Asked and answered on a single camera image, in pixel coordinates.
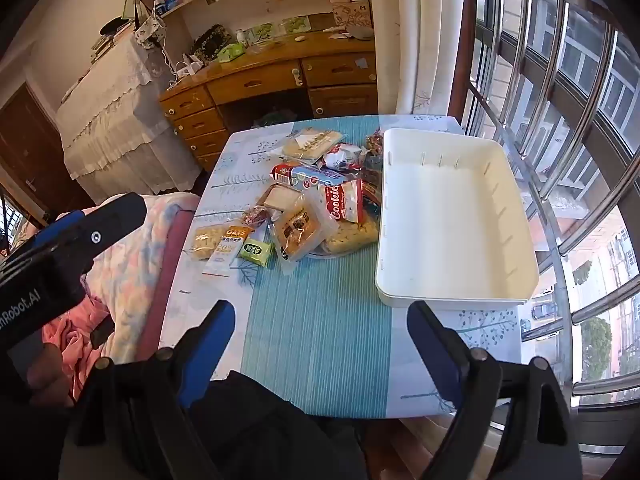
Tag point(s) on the brown door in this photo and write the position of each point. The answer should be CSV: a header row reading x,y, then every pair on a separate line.
x,y
30,155

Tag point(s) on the orange bread packet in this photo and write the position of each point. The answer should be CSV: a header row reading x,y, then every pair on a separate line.
x,y
297,230

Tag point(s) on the red candy wrapper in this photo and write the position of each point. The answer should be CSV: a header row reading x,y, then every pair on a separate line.
x,y
371,185

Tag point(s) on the white lace cloth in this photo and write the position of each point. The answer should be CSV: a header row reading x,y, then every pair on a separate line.
x,y
115,120

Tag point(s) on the printed cardboard box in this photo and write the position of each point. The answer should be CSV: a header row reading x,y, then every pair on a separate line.
x,y
352,14

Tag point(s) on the pink cloth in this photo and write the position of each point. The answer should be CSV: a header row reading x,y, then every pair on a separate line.
x,y
75,340

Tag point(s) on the clear toast slice packet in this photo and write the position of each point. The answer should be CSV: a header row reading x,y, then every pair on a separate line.
x,y
280,200

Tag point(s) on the chair with pink cover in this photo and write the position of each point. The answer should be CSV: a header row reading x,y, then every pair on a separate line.
x,y
125,280

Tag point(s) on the dark floral pouch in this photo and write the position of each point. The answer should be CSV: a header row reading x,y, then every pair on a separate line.
x,y
212,42

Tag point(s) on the green tissue pack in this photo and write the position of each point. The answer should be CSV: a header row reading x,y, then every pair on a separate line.
x,y
231,52

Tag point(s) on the white power adapter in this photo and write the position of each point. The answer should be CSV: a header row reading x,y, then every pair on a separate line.
x,y
187,67

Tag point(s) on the person's left hand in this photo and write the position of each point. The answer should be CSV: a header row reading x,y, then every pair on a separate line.
x,y
50,377

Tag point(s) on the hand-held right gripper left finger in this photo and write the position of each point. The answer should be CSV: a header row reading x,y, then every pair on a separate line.
x,y
210,345

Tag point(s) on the wooden desk with drawers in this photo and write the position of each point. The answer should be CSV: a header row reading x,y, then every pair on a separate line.
x,y
260,82

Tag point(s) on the teal leaf-print tablecloth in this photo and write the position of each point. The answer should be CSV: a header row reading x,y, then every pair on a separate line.
x,y
320,320

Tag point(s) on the barred window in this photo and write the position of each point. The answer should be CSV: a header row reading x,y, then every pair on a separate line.
x,y
575,85

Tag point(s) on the red cookie packet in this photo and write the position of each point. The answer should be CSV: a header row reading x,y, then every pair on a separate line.
x,y
342,202

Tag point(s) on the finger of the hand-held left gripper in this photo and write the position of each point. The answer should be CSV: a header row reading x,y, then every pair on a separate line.
x,y
107,222

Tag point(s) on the long blue biscuit pack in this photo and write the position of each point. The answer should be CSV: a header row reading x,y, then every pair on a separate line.
x,y
310,176

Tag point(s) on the orange and white bar packet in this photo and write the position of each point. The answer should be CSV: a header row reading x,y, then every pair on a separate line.
x,y
225,255

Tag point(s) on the pale cracker packet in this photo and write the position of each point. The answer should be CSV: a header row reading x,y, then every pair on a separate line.
x,y
207,241

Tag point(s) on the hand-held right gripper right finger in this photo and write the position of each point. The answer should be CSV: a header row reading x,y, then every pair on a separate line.
x,y
435,350

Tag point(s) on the red and white snack packet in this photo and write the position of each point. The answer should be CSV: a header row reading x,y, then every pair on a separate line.
x,y
342,156

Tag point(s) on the cream curtain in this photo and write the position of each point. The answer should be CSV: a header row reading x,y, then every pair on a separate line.
x,y
420,35

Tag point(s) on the clear bun packet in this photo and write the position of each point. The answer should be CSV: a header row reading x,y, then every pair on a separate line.
x,y
352,235

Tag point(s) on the white plastic tray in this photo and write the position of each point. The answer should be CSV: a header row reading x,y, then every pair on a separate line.
x,y
450,230

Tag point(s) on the small green packet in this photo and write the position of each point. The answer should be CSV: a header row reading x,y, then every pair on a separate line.
x,y
256,252

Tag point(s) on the grey bowl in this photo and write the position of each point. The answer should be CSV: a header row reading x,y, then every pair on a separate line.
x,y
360,31

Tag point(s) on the dark red candy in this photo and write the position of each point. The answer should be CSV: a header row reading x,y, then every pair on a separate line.
x,y
255,216

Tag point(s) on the triangular bread slice packet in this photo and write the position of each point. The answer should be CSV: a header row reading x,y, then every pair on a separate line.
x,y
312,142

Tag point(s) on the clear nut candy packet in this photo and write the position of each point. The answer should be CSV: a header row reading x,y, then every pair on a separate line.
x,y
372,141

